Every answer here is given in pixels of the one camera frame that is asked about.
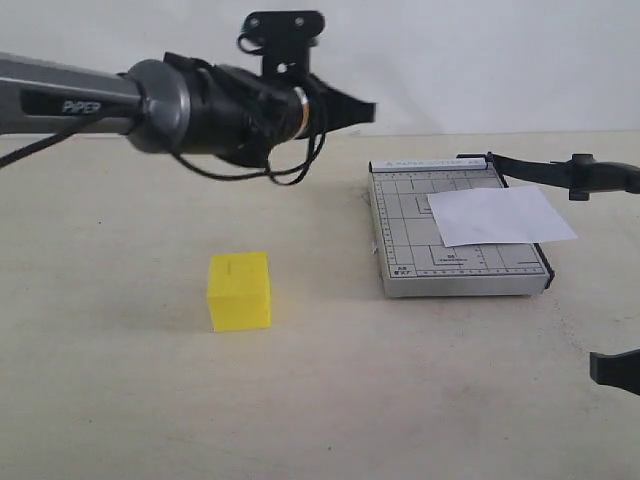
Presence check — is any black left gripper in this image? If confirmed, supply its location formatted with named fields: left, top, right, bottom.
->
left=214, top=65, right=376, bottom=168

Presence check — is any white paper sheet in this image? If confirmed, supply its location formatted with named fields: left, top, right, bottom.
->
left=427, top=186, right=577, bottom=247

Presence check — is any black cutter blade arm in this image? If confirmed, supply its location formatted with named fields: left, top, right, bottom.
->
left=457, top=152, right=639, bottom=202

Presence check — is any yellow cube block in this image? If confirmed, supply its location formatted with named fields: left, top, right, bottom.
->
left=205, top=252, right=272, bottom=333

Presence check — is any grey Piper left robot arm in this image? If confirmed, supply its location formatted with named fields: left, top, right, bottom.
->
left=1, top=53, right=376, bottom=170

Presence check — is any grey paper cutter base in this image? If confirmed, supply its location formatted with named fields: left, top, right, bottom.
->
left=368, top=154, right=555, bottom=298

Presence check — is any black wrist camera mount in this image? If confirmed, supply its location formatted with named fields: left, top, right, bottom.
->
left=236, top=10, right=326, bottom=82

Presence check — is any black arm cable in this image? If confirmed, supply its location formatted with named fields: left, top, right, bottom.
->
left=0, top=74, right=331, bottom=187

